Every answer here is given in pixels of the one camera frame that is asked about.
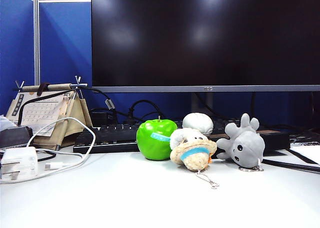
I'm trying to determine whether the grey plush octopus keychain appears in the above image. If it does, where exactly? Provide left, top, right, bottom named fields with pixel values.
left=216, top=113, right=266, bottom=172

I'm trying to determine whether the green plastic apple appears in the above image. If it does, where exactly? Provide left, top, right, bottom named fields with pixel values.
left=136, top=115, right=179, bottom=161

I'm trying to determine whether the white brain squeeze toy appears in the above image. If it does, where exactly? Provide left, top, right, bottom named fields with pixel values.
left=181, top=112, right=215, bottom=135

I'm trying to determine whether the silver monitor stand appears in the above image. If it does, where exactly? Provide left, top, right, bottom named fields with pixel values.
left=191, top=92, right=215, bottom=115

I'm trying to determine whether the black mechanical keyboard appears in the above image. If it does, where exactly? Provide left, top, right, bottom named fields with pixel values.
left=72, top=117, right=291, bottom=156

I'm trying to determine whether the white plush dog straw hat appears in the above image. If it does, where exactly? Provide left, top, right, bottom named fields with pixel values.
left=169, top=128, right=221, bottom=190

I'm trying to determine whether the small black power brick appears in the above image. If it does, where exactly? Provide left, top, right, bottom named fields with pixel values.
left=89, top=108, right=118, bottom=127

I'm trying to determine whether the black computer monitor silver bezel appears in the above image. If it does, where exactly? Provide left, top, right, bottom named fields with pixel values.
left=91, top=0, right=320, bottom=93

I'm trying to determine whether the beige canvas desk stand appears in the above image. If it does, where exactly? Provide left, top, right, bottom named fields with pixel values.
left=13, top=76, right=94, bottom=151

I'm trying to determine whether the paper desk calendar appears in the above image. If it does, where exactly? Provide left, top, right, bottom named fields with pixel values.
left=6, top=91, right=65, bottom=136

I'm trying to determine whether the black printed mouse pad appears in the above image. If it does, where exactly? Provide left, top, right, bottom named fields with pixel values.
left=288, top=131, right=320, bottom=147

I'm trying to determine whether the white power adapter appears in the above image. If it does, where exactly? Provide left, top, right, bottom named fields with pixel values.
left=0, top=146, right=39, bottom=181

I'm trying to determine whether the black flat box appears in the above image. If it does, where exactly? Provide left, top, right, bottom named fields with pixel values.
left=0, top=126, right=34, bottom=150

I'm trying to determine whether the white tissue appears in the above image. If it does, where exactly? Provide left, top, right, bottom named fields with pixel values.
left=0, top=114, right=16, bottom=132

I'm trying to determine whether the looped black power cable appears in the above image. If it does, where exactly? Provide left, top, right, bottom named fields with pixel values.
left=128, top=99, right=163, bottom=125

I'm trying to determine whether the thin black monitor cable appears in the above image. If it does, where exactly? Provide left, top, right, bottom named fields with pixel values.
left=194, top=92, right=233, bottom=120
left=250, top=92, right=257, bottom=121

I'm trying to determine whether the black cable with ferrite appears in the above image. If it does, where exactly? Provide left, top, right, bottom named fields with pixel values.
left=16, top=86, right=141, bottom=126

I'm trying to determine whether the white charging cable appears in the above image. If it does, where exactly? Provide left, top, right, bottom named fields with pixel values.
left=0, top=117, right=97, bottom=185

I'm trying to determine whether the thick black table cable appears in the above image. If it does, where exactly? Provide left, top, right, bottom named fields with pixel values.
left=261, top=158, right=320, bottom=173

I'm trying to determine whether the aluminium partition frame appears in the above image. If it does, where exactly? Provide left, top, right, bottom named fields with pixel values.
left=14, top=0, right=92, bottom=86

